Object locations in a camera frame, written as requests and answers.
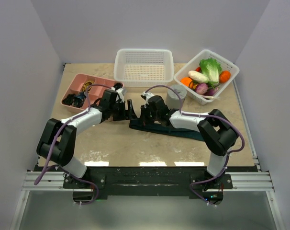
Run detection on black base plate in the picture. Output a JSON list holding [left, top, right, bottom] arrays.
[[63, 166, 233, 202]]

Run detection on green lettuce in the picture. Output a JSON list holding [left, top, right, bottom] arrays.
[[200, 58, 222, 84]]

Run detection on white vegetable basket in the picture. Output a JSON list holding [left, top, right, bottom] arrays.
[[174, 49, 239, 105]]

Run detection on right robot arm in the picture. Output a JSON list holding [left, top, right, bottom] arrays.
[[141, 92, 241, 188]]

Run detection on rolled blue tie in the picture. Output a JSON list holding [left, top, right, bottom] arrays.
[[73, 92, 86, 108]]

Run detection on purple eggplant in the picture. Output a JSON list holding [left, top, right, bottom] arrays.
[[204, 87, 219, 96]]

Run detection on orange fruit right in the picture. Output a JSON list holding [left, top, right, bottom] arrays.
[[219, 70, 231, 83]]

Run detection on purple onion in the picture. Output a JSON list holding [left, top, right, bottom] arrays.
[[195, 83, 209, 95]]

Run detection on orange fruit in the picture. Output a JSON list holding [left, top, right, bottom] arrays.
[[180, 77, 193, 88], [219, 70, 231, 83]]

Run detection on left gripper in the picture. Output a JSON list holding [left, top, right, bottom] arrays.
[[110, 100, 137, 121]]

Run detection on pink divided tray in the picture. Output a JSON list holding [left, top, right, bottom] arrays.
[[61, 73, 124, 114]]

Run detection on orange fruit left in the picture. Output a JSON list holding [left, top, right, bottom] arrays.
[[180, 77, 193, 88]]

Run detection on rolled yellow tie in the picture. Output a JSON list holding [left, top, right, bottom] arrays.
[[81, 80, 94, 92]]

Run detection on rolled black tie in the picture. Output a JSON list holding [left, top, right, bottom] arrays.
[[62, 93, 76, 106], [114, 82, 123, 90]]

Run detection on grey cylinder roll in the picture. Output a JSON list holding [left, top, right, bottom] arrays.
[[166, 84, 187, 109]]

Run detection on white radish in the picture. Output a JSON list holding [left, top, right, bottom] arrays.
[[188, 70, 209, 83]]

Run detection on dark green tie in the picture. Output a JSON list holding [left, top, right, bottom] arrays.
[[129, 119, 204, 142]]

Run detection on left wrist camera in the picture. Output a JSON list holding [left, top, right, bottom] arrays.
[[116, 88, 126, 102]]

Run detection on white empty basket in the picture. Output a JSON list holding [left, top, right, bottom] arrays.
[[113, 48, 174, 87]]

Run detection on rolled black tie left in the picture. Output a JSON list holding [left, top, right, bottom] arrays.
[[62, 93, 76, 106]]

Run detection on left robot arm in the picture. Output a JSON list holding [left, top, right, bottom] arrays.
[[36, 88, 135, 188]]

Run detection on rolled black tie back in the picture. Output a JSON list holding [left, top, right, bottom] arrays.
[[114, 82, 123, 90]]

